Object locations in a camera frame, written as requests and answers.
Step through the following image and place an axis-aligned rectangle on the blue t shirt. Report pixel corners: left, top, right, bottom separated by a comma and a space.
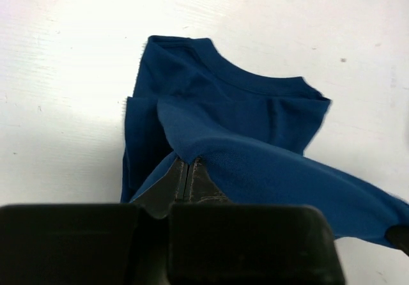
121, 36, 408, 247

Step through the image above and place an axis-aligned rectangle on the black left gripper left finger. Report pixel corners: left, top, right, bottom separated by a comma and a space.
1, 159, 189, 284

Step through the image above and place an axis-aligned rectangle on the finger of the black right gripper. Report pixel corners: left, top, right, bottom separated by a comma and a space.
385, 225, 409, 253

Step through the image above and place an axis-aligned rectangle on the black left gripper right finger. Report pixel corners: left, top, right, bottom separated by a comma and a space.
169, 161, 346, 284

